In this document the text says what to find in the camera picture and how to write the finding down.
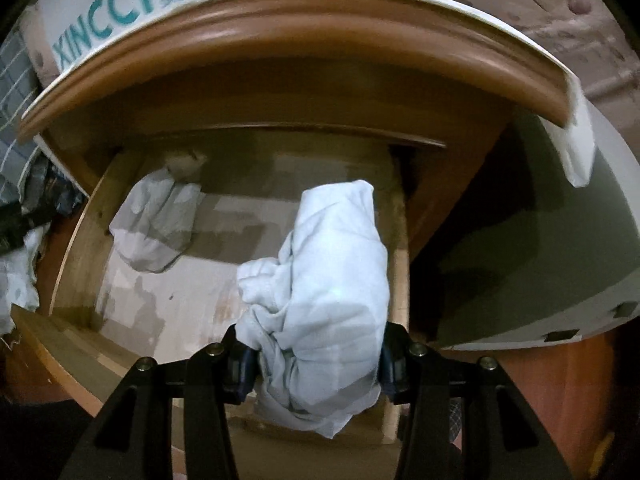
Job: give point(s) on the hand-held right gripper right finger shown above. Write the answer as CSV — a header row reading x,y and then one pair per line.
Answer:
x,y
389,375

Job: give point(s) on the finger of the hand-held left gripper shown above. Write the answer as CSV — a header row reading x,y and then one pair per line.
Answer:
x,y
25,225

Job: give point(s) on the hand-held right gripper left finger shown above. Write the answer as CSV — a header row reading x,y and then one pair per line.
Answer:
x,y
246,375

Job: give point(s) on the wooden drawer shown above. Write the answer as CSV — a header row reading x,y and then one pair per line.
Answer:
x,y
65,340

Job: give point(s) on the dark printed packet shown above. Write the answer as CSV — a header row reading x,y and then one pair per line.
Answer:
x,y
55,190

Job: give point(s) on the light printed bedsheet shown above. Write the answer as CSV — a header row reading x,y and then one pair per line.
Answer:
x,y
20,280

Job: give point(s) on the white and grey garment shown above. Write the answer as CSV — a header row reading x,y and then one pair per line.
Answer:
x,y
150,220

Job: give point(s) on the grey plaid pillow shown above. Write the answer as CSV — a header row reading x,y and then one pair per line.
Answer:
x,y
15,85

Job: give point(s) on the white printed table cover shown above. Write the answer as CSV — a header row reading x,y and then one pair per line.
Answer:
x,y
580,145

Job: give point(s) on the wooden nightstand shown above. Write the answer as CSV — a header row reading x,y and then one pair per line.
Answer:
x,y
300,35

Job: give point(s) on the leaf print curtain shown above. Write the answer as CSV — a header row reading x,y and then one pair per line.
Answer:
x,y
550,10

